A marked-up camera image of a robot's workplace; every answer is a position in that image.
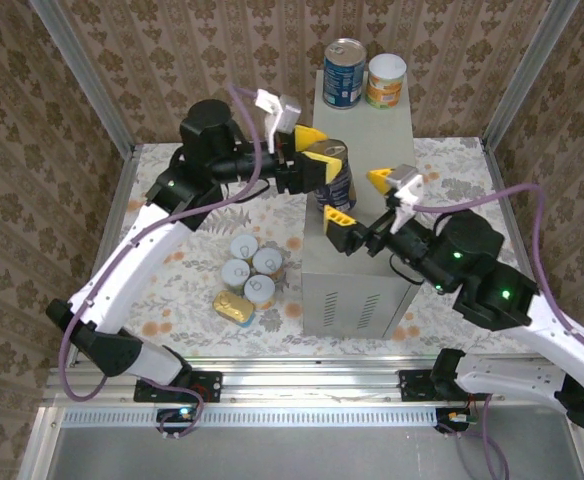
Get tall blue can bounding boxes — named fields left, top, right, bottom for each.
left=322, top=37, right=368, bottom=109
left=313, top=138, right=358, bottom=214

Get orange label can white lid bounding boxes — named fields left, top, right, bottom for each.
left=251, top=248, right=286, bottom=281

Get orange green can plastic lid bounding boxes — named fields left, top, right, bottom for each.
left=365, top=52, right=408, bottom=109

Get green label can white lid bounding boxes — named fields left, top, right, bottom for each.
left=229, top=233, right=261, bottom=262

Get yellow label can white lid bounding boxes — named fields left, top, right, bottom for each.
left=243, top=273, right=279, bottom=310
left=220, top=258, right=252, bottom=296

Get gold rectangular tin blue side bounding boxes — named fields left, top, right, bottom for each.
left=212, top=291, right=257, bottom=329

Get grey metal box counter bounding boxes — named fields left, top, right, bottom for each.
left=299, top=69, right=421, bottom=341

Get floral table covering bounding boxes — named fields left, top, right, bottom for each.
left=91, top=137, right=528, bottom=359

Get small circuit board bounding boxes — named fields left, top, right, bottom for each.
left=156, top=407, right=198, bottom=426
left=434, top=407, right=476, bottom=432

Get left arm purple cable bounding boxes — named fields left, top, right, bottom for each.
left=59, top=83, right=273, bottom=404

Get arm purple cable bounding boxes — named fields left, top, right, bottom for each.
left=414, top=182, right=584, bottom=354
left=59, top=83, right=273, bottom=404

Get aluminium table side rail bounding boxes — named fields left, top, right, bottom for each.
left=19, top=144, right=138, bottom=480
left=481, top=139, right=528, bottom=271

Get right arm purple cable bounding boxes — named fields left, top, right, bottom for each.
left=414, top=182, right=584, bottom=354

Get aluminium frame post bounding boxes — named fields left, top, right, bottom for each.
left=27, top=0, right=137, bottom=154
left=480, top=0, right=584, bottom=151

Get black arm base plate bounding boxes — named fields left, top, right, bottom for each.
left=396, top=369, right=441, bottom=403
left=133, top=370, right=223, bottom=404

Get aluminium front rail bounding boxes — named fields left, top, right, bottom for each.
left=46, top=355, right=573, bottom=407

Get thin purple board cable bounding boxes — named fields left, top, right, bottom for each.
left=459, top=394, right=512, bottom=480
left=157, top=387, right=207, bottom=442

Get slotted grey cable duct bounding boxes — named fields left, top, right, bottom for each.
left=61, top=407, right=443, bottom=429

